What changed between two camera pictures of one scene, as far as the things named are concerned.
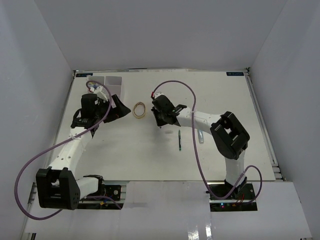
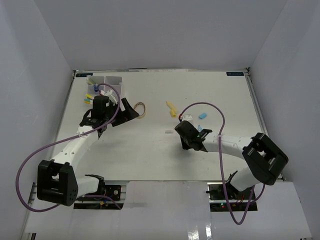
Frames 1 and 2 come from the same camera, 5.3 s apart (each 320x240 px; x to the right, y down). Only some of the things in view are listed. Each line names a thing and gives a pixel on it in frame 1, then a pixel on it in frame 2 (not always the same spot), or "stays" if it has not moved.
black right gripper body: [160, 117] to [185, 143]
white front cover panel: [178, 210] stays
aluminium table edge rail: [278, 174] stays
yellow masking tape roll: [137, 116] stays
